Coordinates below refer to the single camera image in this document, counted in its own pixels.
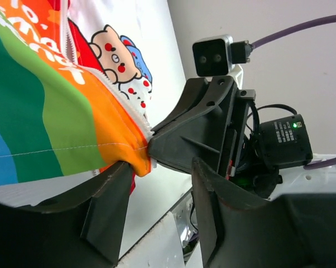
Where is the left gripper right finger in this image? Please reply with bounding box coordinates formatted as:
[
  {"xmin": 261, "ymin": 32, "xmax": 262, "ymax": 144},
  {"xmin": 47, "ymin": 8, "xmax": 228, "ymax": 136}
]
[{"xmin": 192, "ymin": 158, "xmax": 336, "ymax": 267}]

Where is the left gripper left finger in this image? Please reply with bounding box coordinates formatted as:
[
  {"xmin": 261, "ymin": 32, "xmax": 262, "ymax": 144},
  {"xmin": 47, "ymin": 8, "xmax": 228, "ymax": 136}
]
[{"xmin": 0, "ymin": 162, "xmax": 133, "ymax": 267}]

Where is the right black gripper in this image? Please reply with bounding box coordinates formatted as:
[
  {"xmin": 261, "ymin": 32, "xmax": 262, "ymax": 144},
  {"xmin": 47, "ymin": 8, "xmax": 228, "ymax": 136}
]
[{"xmin": 148, "ymin": 76, "xmax": 256, "ymax": 179}]

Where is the rainbow white kids jacket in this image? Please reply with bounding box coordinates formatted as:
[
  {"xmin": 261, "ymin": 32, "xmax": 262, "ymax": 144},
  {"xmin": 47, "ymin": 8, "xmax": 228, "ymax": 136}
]
[{"xmin": 0, "ymin": 1, "xmax": 152, "ymax": 186}]

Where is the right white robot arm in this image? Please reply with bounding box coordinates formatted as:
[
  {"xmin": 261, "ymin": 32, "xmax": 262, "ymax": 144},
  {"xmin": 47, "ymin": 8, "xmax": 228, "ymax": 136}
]
[{"xmin": 148, "ymin": 76, "xmax": 336, "ymax": 199}]

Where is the metal base plate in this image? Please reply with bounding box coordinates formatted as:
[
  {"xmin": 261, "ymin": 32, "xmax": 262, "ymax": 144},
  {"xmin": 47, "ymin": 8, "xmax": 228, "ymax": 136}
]
[{"xmin": 167, "ymin": 192, "xmax": 202, "ymax": 268}]

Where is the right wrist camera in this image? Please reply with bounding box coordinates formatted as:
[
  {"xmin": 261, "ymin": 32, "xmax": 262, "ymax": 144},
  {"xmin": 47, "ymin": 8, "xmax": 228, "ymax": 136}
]
[{"xmin": 192, "ymin": 34, "xmax": 243, "ymax": 89}]

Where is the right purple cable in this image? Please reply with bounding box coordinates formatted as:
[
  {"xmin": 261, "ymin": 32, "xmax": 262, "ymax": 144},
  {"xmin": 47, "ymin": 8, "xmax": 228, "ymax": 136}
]
[{"xmin": 229, "ymin": 13, "xmax": 336, "ymax": 171}]

